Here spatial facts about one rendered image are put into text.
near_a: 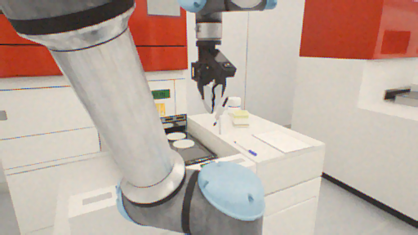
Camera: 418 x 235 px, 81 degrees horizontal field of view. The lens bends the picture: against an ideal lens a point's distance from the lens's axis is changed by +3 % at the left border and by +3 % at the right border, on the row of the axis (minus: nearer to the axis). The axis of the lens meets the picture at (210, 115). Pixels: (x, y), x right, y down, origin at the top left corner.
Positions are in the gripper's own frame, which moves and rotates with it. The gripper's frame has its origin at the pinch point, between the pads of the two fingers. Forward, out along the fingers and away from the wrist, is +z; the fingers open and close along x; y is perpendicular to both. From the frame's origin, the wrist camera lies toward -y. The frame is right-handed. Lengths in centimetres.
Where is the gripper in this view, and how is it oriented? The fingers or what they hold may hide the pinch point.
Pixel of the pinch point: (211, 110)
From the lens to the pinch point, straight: 71.7
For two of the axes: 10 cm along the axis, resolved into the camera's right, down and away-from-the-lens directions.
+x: -8.8, 1.3, -4.5
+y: -4.7, -2.5, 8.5
